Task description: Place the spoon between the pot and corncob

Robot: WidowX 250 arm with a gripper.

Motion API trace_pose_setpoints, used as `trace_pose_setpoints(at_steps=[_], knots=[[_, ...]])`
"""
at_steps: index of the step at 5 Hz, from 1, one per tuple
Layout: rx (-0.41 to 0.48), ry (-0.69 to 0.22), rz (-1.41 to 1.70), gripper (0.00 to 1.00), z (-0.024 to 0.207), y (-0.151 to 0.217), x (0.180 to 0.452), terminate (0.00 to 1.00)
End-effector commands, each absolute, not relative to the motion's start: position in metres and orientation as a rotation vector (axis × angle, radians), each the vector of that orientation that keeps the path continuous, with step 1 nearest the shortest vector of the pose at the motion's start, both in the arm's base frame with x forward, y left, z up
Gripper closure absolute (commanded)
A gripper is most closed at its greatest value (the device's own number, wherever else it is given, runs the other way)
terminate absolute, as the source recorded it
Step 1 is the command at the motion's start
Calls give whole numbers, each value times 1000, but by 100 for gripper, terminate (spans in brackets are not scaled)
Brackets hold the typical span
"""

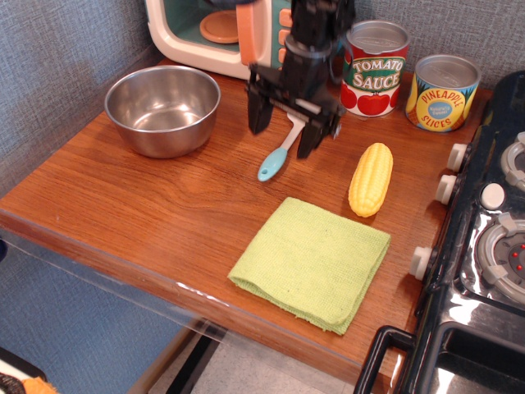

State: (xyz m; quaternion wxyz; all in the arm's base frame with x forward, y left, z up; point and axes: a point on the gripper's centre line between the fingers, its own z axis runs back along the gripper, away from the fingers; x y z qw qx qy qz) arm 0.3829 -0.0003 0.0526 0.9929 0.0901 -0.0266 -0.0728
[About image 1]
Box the toy microwave oven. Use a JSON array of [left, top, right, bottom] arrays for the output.
[[145, 0, 292, 79]]

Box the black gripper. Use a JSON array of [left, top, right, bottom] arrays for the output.
[[247, 34, 345, 159]]

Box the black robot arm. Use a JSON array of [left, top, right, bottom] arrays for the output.
[[247, 1, 355, 158]]

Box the pineapple slices can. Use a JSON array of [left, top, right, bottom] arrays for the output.
[[405, 54, 482, 133]]

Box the black toy stove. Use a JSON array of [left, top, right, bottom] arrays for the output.
[[354, 71, 524, 393]]

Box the green folded cloth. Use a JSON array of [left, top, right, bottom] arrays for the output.
[[228, 197, 391, 335]]

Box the tomato sauce can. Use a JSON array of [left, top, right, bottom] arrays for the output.
[[340, 20, 410, 117]]

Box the yellow plastic corncob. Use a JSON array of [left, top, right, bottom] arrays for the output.
[[348, 143, 393, 218]]

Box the stainless steel pot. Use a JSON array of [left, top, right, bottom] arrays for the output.
[[104, 66, 221, 158]]

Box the grey spoon with blue handle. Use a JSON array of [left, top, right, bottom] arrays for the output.
[[258, 112, 305, 182]]

